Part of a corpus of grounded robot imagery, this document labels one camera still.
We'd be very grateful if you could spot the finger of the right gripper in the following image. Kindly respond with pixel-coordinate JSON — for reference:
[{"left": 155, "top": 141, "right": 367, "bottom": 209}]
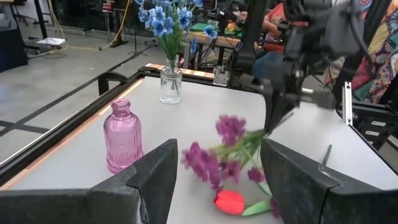
[
  {"left": 263, "top": 91, "right": 284, "bottom": 135},
  {"left": 279, "top": 93, "right": 296, "bottom": 125}
]

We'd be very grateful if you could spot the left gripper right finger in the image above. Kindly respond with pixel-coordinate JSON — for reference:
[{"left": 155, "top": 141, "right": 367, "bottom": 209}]
[{"left": 260, "top": 138, "right": 398, "bottom": 224}]

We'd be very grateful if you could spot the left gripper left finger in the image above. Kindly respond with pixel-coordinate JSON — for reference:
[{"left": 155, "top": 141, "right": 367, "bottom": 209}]
[{"left": 0, "top": 138, "right": 179, "bottom": 224}]

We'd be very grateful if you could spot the purple artificial flower bunch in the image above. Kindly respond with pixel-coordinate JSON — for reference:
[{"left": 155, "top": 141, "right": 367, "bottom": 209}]
[{"left": 182, "top": 114, "right": 282, "bottom": 219}]

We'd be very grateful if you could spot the red artificial tulip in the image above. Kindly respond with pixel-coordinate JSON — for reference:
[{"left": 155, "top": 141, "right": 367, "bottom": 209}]
[{"left": 213, "top": 182, "right": 274, "bottom": 217}]

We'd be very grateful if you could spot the pink ribbed glass vase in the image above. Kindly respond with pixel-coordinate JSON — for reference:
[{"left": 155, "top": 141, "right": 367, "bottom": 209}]
[{"left": 103, "top": 98, "right": 144, "bottom": 174}]

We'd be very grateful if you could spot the clear ribbed glass vase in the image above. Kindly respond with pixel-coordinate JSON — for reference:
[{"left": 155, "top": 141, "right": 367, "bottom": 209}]
[{"left": 159, "top": 58, "right": 183, "bottom": 105}]

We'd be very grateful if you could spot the dark green stem piece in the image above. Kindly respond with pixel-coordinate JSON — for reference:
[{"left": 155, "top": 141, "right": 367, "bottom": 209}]
[{"left": 321, "top": 144, "right": 333, "bottom": 166}]

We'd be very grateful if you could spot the wooden table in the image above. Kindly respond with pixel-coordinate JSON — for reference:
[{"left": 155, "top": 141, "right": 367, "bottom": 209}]
[{"left": 183, "top": 21, "right": 249, "bottom": 70}]

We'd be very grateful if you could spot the colourful patterned cloth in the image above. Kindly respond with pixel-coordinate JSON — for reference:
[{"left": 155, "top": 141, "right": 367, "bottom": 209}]
[{"left": 323, "top": 0, "right": 398, "bottom": 104}]

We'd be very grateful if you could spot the green cutting mat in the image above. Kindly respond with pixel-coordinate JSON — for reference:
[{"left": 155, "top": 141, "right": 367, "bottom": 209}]
[{"left": 189, "top": 22, "right": 215, "bottom": 32}]

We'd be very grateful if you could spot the black arched table clamp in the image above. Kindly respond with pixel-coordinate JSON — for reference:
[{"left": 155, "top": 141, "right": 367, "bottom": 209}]
[{"left": 97, "top": 71, "right": 129, "bottom": 96}]

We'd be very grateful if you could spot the small-blossom blue flower bunch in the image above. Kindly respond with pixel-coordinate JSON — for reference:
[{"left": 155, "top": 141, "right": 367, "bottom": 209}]
[{"left": 134, "top": 0, "right": 218, "bottom": 94}]

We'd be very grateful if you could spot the white flat stand base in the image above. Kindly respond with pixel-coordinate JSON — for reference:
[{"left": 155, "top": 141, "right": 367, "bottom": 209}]
[{"left": 35, "top": 37, "right": 67, "bottom": 47}]

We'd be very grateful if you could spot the black computer tower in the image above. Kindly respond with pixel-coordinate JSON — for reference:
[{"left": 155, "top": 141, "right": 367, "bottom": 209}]
[{"left": 0, "top": 26, "right": 29, "bottom": 74}]

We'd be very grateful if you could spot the silver metal bracket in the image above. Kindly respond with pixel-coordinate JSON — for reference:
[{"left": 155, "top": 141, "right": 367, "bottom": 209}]
[{"left": 341, "top": 81, "right": 354, "bottom": 127}]

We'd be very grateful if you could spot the grey metal base plate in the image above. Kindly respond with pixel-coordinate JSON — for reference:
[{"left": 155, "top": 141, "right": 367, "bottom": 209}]
[{"left": 212, "top": 64, "right": 231, "bottom": 87}]

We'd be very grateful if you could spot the black diagonal frame strut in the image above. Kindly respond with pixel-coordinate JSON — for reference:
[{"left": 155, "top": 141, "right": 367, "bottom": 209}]
[{"left": 362, "top": 0, "right": 393, "bottom": 47}]

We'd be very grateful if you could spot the yellow hose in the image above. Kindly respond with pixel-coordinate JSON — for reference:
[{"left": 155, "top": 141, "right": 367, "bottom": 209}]
[{"left": 98, "top": 0, "right": 134, "bottom": 51}]

